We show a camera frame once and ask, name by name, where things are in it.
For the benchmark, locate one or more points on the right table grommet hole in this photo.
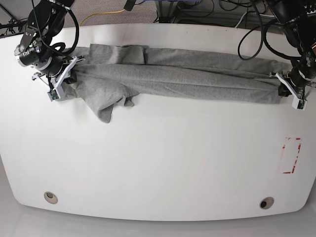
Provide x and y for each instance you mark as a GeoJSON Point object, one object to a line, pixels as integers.
{"type": "Point", "coordinates": [266, 203]}

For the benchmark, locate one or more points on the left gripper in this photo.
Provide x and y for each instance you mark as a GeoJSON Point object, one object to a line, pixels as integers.
{"type": "Point", "coordinates": [303, 71]}

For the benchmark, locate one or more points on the red tape rectangle marking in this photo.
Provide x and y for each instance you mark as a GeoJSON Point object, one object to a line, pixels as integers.
{"type": "Point", "coordinates": [289, 155]}

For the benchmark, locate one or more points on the table grommet hole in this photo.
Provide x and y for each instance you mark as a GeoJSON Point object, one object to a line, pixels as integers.
{"type": "Point", "coordinates": [266, 203]}
{"type": "Point", "coordinates": [50, 198]}

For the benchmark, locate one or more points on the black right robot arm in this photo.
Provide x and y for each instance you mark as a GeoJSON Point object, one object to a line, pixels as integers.
{"type": "Point", "coordinates": [45, 21]}

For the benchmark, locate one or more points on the grey T-shirt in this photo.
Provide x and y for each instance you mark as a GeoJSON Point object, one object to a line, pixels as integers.
{"type": "Point", "coordinates": [113, 75]}

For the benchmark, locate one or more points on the left table grommet hole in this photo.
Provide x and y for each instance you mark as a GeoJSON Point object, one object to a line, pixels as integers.
{"type": "Point", "coordinates": [50, 198]}

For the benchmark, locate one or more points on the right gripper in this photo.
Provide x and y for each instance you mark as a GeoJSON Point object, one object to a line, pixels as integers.
{"type": "Point", "coordinates": [36, 51]}

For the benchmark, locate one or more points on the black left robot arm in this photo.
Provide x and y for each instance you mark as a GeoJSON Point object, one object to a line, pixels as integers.
{"type": "Point", "coordinates": [300, 31]}

